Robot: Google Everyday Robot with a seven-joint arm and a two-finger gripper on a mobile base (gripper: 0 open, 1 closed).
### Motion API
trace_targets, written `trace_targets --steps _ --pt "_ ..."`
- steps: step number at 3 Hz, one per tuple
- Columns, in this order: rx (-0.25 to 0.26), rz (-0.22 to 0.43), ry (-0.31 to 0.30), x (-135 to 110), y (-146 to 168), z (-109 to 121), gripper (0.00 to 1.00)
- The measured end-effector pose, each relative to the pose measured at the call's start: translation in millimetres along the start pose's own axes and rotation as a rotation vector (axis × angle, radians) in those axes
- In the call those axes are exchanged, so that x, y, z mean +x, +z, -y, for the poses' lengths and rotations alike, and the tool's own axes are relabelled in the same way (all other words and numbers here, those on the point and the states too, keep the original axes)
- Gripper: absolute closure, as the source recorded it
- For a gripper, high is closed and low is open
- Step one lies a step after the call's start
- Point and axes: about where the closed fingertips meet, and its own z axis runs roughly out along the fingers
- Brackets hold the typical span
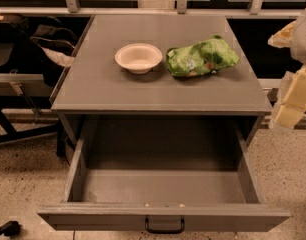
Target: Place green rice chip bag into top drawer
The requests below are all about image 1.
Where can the dark bag with cloth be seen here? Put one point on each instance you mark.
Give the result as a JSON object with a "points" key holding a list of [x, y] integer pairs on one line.
{"points": [[47, 51]]}

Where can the green rice chip bag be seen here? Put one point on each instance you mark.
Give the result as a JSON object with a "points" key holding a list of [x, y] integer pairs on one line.
{"points": [[205, 57]]}

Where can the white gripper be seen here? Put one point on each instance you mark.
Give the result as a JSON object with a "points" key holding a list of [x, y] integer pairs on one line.
{"points": [[303, 39]]}

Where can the black caster wheel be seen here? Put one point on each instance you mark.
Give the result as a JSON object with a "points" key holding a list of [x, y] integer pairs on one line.
{"points": [[11, 228]]}

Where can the black drawer handle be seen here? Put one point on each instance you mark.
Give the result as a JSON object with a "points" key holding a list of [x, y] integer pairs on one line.
{"points": [[164, 225]]}

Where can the white paper bowl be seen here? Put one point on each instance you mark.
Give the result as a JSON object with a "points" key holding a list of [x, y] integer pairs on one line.
{"points": [[138, 58]]}

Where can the open grey top drawer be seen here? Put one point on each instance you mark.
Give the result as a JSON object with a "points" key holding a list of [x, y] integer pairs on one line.
{"points": [[213, 189]]}

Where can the black chair base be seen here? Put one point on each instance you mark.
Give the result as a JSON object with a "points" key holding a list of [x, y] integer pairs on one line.
{"points": [[25, 109]]}

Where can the grey cabinet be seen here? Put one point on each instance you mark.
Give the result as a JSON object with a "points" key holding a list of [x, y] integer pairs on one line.
{"points": [[164, 114]]}

